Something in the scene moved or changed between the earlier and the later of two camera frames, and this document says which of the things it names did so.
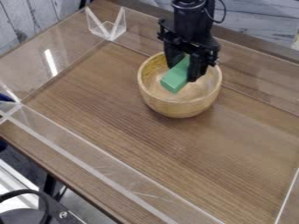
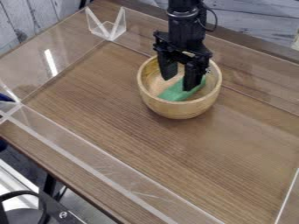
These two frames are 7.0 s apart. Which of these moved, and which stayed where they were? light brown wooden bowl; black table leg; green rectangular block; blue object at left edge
Moved: green rectangular block
Stayed: black table leg; blue object at left edge; light brown wooden bowl
